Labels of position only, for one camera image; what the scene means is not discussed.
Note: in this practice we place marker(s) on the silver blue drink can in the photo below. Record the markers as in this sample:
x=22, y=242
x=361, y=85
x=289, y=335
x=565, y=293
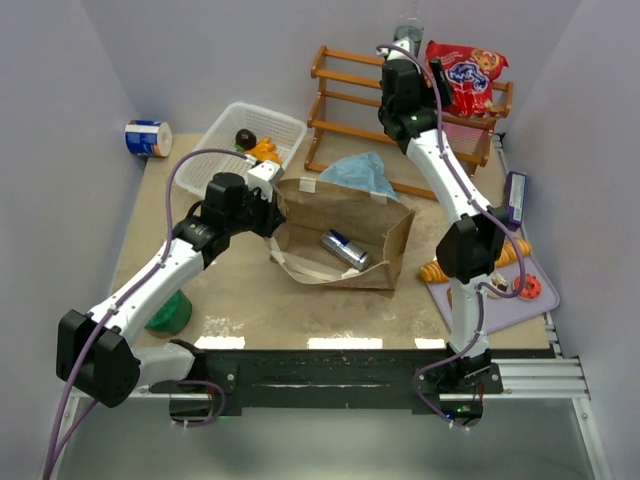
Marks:
x=345, y=249

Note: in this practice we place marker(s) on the purple box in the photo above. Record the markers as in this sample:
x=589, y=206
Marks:
x=514, y=198

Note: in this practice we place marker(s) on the white plastic basket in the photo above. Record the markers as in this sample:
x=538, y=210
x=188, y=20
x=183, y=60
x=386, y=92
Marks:
x=284, y=131

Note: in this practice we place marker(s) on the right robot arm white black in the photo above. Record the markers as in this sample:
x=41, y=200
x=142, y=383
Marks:
x=411, y=116

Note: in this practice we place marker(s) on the light blue plastic bag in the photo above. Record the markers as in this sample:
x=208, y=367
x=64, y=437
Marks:
x=364, y=172

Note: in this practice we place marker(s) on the green plastic bag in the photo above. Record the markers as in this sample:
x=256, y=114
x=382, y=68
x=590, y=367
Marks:
x=172, y=317

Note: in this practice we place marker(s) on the dark round fruit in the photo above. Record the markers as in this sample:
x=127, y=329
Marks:
x=245, y=140

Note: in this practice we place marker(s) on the clear water bottle green label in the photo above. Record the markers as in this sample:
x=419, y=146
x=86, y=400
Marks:
x=410, y=24

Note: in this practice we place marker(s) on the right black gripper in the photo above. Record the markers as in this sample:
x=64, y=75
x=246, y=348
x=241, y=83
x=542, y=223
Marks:
x=445, y=80

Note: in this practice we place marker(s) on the white chocolate pastry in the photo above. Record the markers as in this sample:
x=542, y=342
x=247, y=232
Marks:
x=500, y=285

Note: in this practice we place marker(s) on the red snack chip bag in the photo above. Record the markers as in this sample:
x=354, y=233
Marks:
x=471, y=72

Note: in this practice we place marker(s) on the blue white paper roll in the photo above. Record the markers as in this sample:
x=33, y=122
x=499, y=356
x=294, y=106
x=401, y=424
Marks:
x=148, y=138

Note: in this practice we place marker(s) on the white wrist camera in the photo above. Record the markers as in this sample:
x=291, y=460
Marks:
x=399, y=50
x=263, y=176

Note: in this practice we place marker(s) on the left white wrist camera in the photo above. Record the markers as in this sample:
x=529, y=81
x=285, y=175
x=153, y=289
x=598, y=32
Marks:
x=263, y=176

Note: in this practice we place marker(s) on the lavender plastic tray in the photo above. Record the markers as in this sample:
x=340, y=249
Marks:
x=502, y=313

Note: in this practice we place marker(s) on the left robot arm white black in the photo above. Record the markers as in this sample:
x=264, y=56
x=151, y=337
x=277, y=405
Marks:
x=95, y=351

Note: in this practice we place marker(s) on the black base frame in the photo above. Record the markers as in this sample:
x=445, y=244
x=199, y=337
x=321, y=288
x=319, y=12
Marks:
x=428, y=381

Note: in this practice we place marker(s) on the wooden orange shelf rack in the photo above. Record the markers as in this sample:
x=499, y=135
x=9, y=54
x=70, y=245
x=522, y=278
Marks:
x=347, y=102

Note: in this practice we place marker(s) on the red frosted donut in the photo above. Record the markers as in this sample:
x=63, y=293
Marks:
x=532, y=288

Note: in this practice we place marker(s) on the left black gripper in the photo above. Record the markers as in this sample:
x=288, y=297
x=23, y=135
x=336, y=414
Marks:
x=270, y=215

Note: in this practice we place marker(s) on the orange food piece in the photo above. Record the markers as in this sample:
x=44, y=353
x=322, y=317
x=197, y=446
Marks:
x=265, y=150

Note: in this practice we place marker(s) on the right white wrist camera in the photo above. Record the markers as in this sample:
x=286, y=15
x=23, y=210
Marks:
x=399, y=50

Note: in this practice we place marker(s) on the brown paper grocery bag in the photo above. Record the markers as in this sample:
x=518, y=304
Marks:
x=372, y=222

